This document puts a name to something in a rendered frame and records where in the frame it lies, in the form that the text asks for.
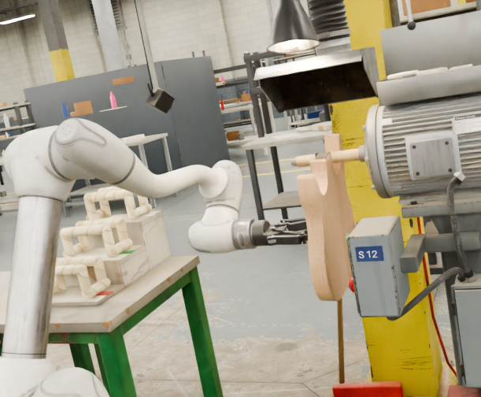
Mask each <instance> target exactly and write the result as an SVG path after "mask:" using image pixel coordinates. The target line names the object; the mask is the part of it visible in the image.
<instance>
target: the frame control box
mask: <svg viewBox="0 0 481 397"><path fill-rule="evenodd" d="M346 241H347V246H348V256H349V260H350V266H351V272H352V277H353V286H354V291H355V296H356V302H357V312H358V313H359V315H360V317H386V318H387V320H389V321H396V320H397V319H399V318H400V317H402V316H404V315H405V314H406V313H408V312H409V311H410V310H411V309H412V308H413V307H414V306H415V305H417V304H418V303H419V302H420V301H421V300H422V299H424V298H425V297H426V296H427V295H428V294H430V293H431V292H432V291H433V290H434V289H435V288H437V287H438V286H439V285H440V284H441V283H442V282H443V281H444V280H446V279H447V278H449V277H450V276H452V275H453V274H456V273H457V274H458V275H459V276H458V277H457V279H458V280H459V281H460V283H463V284H465V283H467V280H466V279H465V276H464V270H463V269H461V268H459V267H454V268H452V269H449V270H447V271H446V272H444V273H443V274H442V275H441V276H439V277H438V278H437V279H435V280H434V281H433V282H432V283H431V284H429V285H428V286H427V287H426V288H425V289H424V290H422V292H421V293H419V294H418V295H417V296H416V297H415V298H414V299H413V300H412V301H410V302H409V303H408V304H407V305H406V306H405V303H406V300H407V298H408V296H409V293H410V286H409V275H408V273H402V272H401V266H400V257H401V255H402V252H403V250H404V249H405V248H404V242H403V236H402V230H401V219H400V217H399V216H388V217H369V218H362V219H361V220H360V221H359V223H358V224H357V225H356V227H355V228H354V229H353V231H352V232H351V233H350V234H349V235H348V238H347V239H346Z"/></svg>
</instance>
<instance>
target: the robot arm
mask: <svg viewBox="0 0 481 397"><path fill-rule="evenodd" d="M3 164H4V167H5V170H6V172H7V174H8V176H9V177H10V179H11V180H12V181H13V186H14V191H15V193H16V195H17V197H18V198H19V199H20V202H19V210H18V216H17V229H16V236H15V243H14V250H13V263H12V269H11V277H10V284H9V297H8V303H7V311H6V323H5V330H4V337H3V344H2V356H0V397H109V394H108V392H107V391H106V389H105V387H104V386H103V384H102V382H101V381H100V380H99V379H98V378H97V377H96V376H95V375H94V374H93V373H92V372H90V371H87V370H85V369H81V368H67V369H61V370H58V371H57V372H56V367H55V366H54V364H53V363H52V361H51V360H50V359H49V358H47V357H46V352H47V344H48V336H49V328H50V314H51V306H52V298H53V290H54V276H55V268H56V260H57V246H58V238H59V230H60V223H61V208H62V203H63V202H65V200H66V199H67V198H68V196H69V193H70V191H71V190H72V187H73V185H74V183H75V182H76V180H82V179H89V180H93V179H95V178H97V179H99V180H102V181H104V182H106V183H108V184H110V185H113V186H115V187H119V188H122V189H124V190H126V191H130V192H132V193H134V194H137V195H140V196H142V197H146V198H150V199H159V198H163V197H166V196H169V195H172V194H174V193H176V192H177V191H181V190H183V189H184V188H187V187H189V186H191V185H194V184H199V185H198V188H199V191H200V193H201V195H202V197H203V199H204V202H205V203H206V211H205V215H204V217H203V218H202V220H201V221H197V222H196V223H194V224H193V225H192V226H190V228H189V232H188V237H189V241H190V244H191V246H192V247H193V248H194V249H195V250H197V251H200V252H204V253H212V254H221V253H228V252H232V251H233V250H245V249H255V248H256V247H259V246H273V245H300V244H302V242H303V244H306V241H308V230H305V229H307V224H306V219H305V217H302V218H295V219H281V220H280V223H277V224H270V223H269V222H268V221H267V220H261V221H255V220H254V219H253V218H250V219H239V209H240V206H241V202H242V188H243V181H242V173H241V170H240V168H239V167H238V166H237V165H236V164H235V163H234V162H233V161H228V160H223V161H219V162H217V163H216V164H215V165H214V166H213V167H212V168H209V167H206V166H204V165H190V166H187V167H184V168H181V169H177V170H174V171H171V172H169V173H164V174H161V175H155V174H153V173H152V172H151V171H150V170H149V169H148V168H147V167H146V166H145V165H144V164H143V163H142V162H141V161H140V160H139V159H138V157H137V156H136V155H135V153H134V152H133V151H132V150H130V149H129V148H128V147H127V146H126V145H125V144H124V143H123V142H122V141H121V140H120V139H119V138H117V137H116V136H115V135H114V134H112V133H111V132H109V131H108V130H106V129H105V128H103V127H102V126H100V125H98V124H96V123H94V122H92V121H88V120H84V119H80V118H70V119H68V120H66V121H63V122H62V123H61V124H60V125H59V126H50V127H45V128H39V129H36V130H32V131H29V132H26V133H24V134H22V135H20V136H18V137H17V138H16V139H15V140H14V141H12V142H11V144H10V145H8V147H7V148H6V151H5V153H4V157H3ZM287 229H288V231H287ZM301 230H305V231H304V232H297V231H301Z"/></svg>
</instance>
